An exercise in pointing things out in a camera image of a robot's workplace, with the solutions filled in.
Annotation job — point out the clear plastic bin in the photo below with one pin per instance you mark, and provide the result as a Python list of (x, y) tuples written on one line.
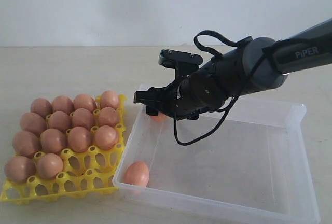
[(253, 169)]

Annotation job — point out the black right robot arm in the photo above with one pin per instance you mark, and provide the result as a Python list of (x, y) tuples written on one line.
[(253, 65)]

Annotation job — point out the yellow plastic egg tray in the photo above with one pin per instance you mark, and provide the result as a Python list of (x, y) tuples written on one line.
[(83, 173)]

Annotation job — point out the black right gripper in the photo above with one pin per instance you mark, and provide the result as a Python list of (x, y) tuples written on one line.
[(176, 100)]

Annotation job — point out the brown egg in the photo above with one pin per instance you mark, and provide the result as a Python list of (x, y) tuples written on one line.
[(53, 141), (79, 139), (108, 116), (26, 144), (83, 118), (84, 101), (18, 169), (60, 121), (137, 174), (33, 123), (160, 117), (109, 98), (41, 106), (62, 103), (49, 166), (106, 137)]

